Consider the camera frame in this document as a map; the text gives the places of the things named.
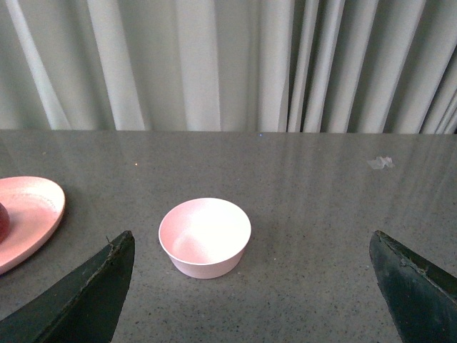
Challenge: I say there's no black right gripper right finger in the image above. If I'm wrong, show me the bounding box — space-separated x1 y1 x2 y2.
369 231 456 342

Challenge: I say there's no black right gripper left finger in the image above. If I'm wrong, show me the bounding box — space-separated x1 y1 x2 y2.
1 231 135 342

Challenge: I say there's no red apple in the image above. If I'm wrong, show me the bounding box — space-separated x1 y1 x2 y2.
0 204 10 242

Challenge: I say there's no pink plate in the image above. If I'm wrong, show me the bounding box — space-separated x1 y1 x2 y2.
1 176 66 274

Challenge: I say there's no pink bowl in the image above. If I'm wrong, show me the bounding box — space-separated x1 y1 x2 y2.
158 198 251 279

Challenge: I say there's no crumpled clear tape scrap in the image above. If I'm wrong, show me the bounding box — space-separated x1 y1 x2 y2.
367 156 395 170

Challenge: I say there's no white curtain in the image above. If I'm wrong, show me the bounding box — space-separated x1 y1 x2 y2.
1 1 456 134

